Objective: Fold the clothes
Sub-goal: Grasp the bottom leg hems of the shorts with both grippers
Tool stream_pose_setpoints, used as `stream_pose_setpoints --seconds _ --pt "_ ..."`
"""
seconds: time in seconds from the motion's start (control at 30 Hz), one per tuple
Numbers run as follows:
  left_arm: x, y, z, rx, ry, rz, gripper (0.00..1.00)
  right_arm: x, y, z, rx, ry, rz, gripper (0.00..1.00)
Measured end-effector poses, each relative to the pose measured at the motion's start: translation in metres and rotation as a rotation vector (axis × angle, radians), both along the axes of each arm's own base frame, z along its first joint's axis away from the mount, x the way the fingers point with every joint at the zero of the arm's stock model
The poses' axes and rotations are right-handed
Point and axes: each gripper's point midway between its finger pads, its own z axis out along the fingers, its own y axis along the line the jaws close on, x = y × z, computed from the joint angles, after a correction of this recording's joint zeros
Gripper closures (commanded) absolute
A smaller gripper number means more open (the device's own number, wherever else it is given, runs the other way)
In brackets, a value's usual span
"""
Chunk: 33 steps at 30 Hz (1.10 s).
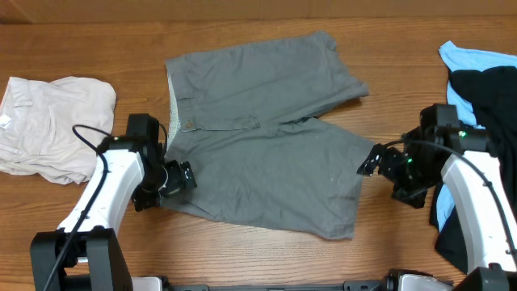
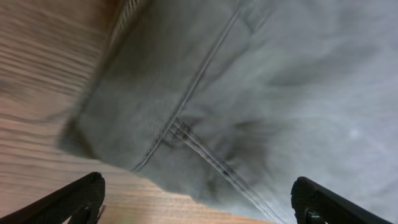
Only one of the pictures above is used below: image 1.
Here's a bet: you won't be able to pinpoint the black garment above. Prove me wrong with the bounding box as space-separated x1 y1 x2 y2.
432 66 516 273

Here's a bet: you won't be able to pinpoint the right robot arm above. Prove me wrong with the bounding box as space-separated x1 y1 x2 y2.
357 104 516 290

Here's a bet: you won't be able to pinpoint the grey shorts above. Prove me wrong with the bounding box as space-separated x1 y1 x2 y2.
162 32 373 239

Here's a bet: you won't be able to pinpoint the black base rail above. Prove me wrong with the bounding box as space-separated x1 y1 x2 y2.
163 280 396 291

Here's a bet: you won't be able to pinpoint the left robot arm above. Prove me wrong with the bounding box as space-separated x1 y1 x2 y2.
30 114 197 291

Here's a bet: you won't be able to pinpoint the beige folded shorts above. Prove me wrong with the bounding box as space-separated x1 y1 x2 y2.
1 77 116 184

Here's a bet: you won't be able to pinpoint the light blue shirt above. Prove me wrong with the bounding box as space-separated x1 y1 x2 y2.
439 41 516 210

